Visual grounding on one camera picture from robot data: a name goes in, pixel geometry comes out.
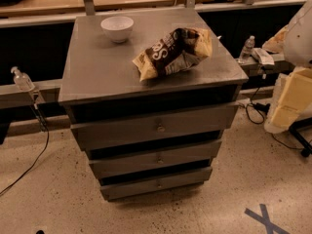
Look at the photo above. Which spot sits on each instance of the grey drawer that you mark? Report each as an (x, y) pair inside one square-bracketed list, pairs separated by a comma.
[(103, 134), (157, 183), (155, 159)]

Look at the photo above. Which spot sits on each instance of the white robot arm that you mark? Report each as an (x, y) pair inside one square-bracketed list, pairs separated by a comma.
[(293, 94)]

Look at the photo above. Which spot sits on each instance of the grey drawer cabinet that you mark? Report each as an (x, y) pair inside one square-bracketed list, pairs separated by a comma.
[(100, 83)]

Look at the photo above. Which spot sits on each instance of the grey top drawer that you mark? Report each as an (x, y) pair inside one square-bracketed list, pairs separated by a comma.
[(103, 134)]

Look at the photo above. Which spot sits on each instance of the grey bottom drawer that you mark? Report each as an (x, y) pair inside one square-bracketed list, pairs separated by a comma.
[(157, 183)]

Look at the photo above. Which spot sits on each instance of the brown yellow chip bag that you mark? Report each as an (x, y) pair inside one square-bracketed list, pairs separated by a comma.
[(178, 51)]

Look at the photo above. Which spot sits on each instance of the white ceramic bowl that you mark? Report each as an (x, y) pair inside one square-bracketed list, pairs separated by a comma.
[(118, 28)]

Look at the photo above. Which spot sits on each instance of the clear plastic water bottle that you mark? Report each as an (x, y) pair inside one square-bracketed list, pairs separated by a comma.
[(246, 50)]

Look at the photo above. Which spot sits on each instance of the crumpled white paper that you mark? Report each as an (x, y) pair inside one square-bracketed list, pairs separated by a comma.
[(262, 56)]

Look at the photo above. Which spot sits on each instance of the clear pump sanitizer bottle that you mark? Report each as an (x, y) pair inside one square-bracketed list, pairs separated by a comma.
[(22, 80)]

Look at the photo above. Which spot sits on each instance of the black stand leg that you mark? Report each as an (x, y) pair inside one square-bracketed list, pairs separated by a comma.
[(294, 130)]

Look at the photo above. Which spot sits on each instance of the blue tape cross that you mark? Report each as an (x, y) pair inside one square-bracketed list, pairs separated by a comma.
[(264, 219)]

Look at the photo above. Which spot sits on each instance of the grey metal rail right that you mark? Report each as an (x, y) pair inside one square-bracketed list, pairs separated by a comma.
[(253, 68)]

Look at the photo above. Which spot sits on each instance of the grey metal rail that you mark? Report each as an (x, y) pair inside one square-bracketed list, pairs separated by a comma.
[(253, 68), (11, 96)]

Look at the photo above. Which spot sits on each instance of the grey metal rail left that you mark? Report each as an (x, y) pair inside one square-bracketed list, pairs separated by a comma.
[(11, 96)]

